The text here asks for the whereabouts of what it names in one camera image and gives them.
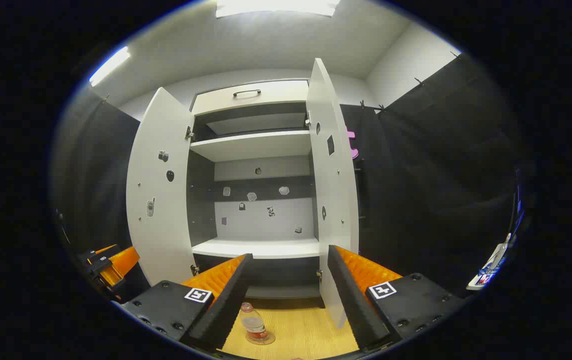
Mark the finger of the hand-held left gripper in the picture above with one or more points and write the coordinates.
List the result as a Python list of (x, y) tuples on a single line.
[(123, 260)]

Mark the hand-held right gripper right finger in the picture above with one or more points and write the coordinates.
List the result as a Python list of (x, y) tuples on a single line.
[(353, 300)]

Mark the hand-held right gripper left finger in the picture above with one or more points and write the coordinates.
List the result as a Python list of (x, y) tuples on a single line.
[(226, 300)]

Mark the clear plastic bottle red label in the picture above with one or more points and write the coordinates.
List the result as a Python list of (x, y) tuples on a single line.
[(253, 320)]

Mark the white cabinet door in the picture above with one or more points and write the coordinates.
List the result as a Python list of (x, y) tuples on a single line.
[(333, 200), (158, 240)]

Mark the round wooden coaster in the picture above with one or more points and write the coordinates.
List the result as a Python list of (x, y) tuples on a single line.
[(271, 339)]

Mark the white cabinet shelf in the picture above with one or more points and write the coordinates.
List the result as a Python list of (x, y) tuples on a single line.
[(266, 248), (251, 147)]

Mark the white cabinet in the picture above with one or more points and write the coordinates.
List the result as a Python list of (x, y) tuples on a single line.
[(266, 220)]

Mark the white and blue board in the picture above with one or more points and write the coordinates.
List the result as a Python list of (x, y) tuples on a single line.
[(490, 265)]

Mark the black backdrop cloth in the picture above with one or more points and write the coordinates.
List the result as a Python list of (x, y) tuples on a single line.
[(440, 175)]

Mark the narrow ceiling light strip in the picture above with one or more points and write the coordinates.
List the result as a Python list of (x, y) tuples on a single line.
[(110, 65)]

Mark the white cabinet drawer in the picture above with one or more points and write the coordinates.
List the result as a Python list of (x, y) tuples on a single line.
[(276, 95)]

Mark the wide ceiling light panel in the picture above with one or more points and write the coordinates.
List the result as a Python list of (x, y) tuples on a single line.
[(276, 6)]

